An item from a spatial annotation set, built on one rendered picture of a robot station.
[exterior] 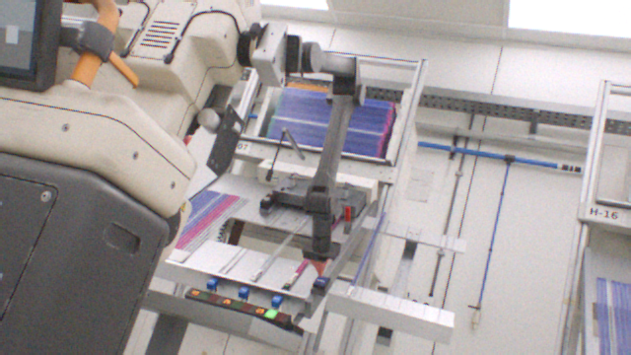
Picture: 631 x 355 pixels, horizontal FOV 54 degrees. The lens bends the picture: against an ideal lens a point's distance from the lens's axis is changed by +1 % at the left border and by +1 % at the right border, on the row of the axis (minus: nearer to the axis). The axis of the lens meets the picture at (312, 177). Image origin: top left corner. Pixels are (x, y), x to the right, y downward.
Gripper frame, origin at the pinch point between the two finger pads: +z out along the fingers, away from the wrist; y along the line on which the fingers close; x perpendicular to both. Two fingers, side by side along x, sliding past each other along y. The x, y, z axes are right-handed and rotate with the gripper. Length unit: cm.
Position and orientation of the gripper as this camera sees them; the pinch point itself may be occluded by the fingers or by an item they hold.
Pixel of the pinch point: (320, 273)
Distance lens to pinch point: 187.5
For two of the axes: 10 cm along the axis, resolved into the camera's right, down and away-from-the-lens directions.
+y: -9.3, -1.7, 3.2
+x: -3.6, 4.2, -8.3
